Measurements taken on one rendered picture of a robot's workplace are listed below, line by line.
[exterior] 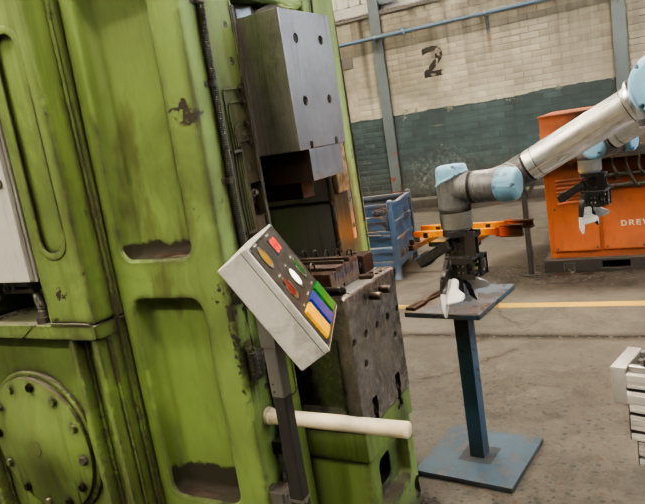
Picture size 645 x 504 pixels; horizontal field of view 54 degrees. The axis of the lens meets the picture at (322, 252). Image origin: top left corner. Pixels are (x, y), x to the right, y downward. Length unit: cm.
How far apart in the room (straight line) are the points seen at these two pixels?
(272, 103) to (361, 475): 120
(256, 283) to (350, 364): 72
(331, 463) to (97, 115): 131
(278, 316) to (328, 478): 100
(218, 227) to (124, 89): 51
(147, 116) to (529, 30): 796
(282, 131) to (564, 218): 383
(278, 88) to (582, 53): 775
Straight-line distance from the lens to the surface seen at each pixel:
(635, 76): 135
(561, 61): 944
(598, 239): 547
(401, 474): 247
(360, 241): 249
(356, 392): 202
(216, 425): 208
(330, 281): 197
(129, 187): 202
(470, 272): 153
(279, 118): 190
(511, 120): 954
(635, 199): 540
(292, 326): 136
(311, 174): 192
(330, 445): 217
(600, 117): 152
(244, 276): 134
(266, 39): 192
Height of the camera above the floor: 141
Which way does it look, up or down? 11 degrees down
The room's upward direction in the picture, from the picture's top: 9 degrees counter-clockwise
